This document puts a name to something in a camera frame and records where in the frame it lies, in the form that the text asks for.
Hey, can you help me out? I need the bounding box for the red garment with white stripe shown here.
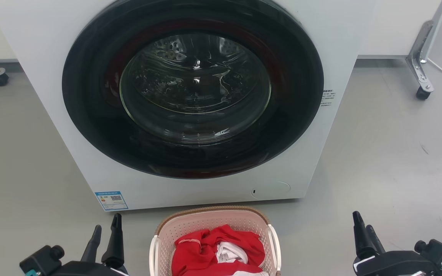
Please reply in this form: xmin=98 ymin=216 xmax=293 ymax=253
xmin=171 ymin=225 xmax=266 ymax=276

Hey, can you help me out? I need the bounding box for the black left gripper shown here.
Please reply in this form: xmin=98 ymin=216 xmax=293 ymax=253
xmin=50 ymin=213 xmax=129 ymax=276

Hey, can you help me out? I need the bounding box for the long grey leg with caster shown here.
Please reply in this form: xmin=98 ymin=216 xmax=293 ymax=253
xmin=406 ymin=20 xmax=434 ymax=101

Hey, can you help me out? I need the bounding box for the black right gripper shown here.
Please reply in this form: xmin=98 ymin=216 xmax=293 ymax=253
xmin=352 ymin=211 xmax=442 ymax=276

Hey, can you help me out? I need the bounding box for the small printed text sticker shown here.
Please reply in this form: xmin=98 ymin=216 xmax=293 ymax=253
xmin=321 ymin=89 xmax=336 ymax=107

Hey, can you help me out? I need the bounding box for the pink perforated plastic laundry basket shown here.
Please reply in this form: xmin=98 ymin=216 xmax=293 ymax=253
xmin=149 ymin=206 xmax=282 ymax=276

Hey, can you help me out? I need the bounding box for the blue energy label sticker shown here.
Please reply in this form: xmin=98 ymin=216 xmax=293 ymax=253
xmin=95 ymin=191 xmax=129 ymax=211

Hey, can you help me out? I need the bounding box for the white crumpled garment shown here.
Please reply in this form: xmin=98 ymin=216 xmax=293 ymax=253
xmin=216 ymin=241 xmax=248 ymax=265

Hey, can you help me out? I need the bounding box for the white front-load washing machine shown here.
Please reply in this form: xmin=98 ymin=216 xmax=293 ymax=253
xmin=0 ymin=0 xmax=377 ymax=211

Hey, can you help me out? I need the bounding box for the round white filter cover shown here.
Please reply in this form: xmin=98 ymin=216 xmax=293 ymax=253
xmin=251 ymin=181 xmax=291 ymax=199

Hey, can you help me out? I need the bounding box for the round black glass washer door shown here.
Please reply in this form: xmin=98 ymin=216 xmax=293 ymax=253
xmin=62 ymin=0 xmax=324 ymax=179

